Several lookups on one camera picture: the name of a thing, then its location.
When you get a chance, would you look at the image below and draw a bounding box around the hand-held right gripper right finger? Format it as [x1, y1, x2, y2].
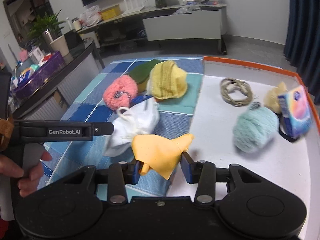
[180, 152, 253, 204]

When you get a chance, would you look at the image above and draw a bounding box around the yellow striped towel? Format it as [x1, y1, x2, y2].
[149, 60, 188, 100]

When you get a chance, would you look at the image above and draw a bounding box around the beige cup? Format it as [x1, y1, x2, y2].
[49, 34, 70, 57]

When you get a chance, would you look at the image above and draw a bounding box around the green and yellow sponge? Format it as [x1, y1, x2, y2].
[127, 59, 163, 92]

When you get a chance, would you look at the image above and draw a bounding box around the dark curved side table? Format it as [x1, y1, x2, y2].
[10, 39, 105, 120]

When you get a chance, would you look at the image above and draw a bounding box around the white plastic bag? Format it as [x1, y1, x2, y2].
[79, 5, 103, 27]

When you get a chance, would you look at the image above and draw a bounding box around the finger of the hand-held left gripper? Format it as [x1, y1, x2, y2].
[93, 122, 115, 137]

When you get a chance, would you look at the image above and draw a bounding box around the pile of small boxes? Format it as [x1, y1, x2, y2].
[11, 46, 54, 87]

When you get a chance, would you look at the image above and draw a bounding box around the yellow cardboard box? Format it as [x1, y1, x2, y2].
[101, 5, 122, 21]

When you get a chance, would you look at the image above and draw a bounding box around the long grey television cabinet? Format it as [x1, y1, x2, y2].
[77, 0, 228, 55]

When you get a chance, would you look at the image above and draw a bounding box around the blue braided cord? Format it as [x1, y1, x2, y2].
[130, 94, 153, 105]

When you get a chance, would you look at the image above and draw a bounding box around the colourful tissue packet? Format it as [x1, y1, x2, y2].
[277, 85, 313, 138]

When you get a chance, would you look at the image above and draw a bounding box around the clear plastic bag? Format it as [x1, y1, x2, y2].
[172, 5, 200, 15]

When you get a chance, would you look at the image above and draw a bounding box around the grey cable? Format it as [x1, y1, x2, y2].
[220, 77, 253, 107]

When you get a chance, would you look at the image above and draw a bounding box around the large white cabinet drawer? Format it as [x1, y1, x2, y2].
[142, 9, 222, 42]

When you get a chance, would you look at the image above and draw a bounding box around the teal fluffy scrunchie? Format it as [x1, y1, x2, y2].
[232, 102, 280, 153]

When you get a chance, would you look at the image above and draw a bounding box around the orange cloth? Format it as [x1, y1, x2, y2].
[131, 133, 195, 180]

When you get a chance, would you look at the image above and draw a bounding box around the white box with orange rim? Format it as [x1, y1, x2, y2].
[165, 56, 320, 240]

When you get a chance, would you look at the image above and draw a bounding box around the dark shelving unit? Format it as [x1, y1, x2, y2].
[2, 0, 54, 48]

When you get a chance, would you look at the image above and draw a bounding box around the steel thermos bottle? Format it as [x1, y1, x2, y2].
[42, 29, 53, 45]

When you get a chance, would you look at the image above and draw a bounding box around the white router with antennas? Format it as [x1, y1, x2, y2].
[122, 0, 145, 14]

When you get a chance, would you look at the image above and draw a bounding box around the pink fluffy scrunchie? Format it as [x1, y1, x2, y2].
[103, 76, 138, 110]

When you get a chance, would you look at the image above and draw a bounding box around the purple tray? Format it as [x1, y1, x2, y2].
[11, 50, 66, 99]

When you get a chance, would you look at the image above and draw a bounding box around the dark blue curtain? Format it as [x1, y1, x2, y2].
[283, 0, 320, 73]

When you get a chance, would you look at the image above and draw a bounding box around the pile of small desk items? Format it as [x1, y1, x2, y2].
[177, 0, 220, 7]

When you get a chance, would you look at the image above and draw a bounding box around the blue checkered blanket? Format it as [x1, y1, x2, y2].
[41, 56, 204, 197]

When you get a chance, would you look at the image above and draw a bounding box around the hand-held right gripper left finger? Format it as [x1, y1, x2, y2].
[60, 159, 146, 204]

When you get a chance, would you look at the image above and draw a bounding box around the white face mask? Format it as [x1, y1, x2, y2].
[104, 97, 160, 157]

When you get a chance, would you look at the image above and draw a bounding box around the black box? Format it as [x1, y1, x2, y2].
[64, 30, 83, 50]

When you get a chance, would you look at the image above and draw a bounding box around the leafy green potted plant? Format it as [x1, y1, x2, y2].
[26, 10, 65, 43]

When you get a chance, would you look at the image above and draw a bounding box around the person's left hand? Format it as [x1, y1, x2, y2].
[0, 151, 53, 198]

